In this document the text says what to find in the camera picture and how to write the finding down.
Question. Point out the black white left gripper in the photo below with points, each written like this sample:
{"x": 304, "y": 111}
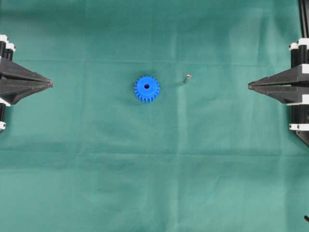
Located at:
{"x": 22, "y": 84}

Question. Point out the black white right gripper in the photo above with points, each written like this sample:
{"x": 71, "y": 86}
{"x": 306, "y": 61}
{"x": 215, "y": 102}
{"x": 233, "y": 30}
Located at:
{"x": 295, "y": 97}

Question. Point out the blue plastic spur gear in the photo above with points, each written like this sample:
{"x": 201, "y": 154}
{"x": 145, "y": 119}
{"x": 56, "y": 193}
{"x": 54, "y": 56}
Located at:
{"x": 146, "y": 89}

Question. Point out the green table cloth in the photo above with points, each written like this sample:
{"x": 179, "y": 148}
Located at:
{"x": 208, "y": 156}

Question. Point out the black aluminium frame rail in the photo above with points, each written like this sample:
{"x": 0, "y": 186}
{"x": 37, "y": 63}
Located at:
{"x": 303, "y": 6}

